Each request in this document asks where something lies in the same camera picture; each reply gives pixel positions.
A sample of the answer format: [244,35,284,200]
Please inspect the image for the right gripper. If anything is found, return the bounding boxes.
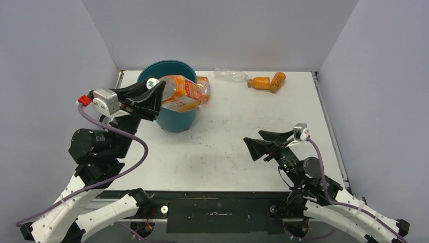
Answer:
[242,129,303,185]

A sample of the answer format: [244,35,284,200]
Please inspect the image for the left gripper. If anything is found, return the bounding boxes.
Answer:
[108,75,164,157]

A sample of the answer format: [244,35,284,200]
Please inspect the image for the large orange tea bottle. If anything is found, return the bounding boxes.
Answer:
[146,75,203,113]

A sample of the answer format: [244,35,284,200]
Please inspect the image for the orange juice bottle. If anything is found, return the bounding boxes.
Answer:
[269,72,286,94]
[247,77,271,91]

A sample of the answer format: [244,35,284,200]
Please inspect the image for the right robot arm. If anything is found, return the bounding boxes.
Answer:
[243,124,410,242]

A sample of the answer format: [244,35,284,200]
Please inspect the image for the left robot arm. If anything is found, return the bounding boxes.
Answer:
[17,78,166,242]

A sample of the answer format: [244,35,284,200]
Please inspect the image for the teal plastic bin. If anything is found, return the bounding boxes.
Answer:
[137,60,197,133]

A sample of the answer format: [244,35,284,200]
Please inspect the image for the clear crushed bottle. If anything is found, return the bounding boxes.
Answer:
[213,67,248,83]

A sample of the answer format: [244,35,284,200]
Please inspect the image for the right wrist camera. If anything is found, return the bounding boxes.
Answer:
[293,123,310,142]

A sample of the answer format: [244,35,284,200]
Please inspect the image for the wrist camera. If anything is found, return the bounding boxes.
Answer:
[76,89,124,118]
[293,123,310,142]

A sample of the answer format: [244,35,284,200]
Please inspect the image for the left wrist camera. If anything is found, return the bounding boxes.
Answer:
[76,89,124,118]

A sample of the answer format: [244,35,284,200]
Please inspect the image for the aluminium frame rail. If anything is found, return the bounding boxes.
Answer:
[311,72,350,188]

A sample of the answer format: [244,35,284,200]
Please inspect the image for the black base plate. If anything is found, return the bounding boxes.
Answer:
[94,189,319,235]

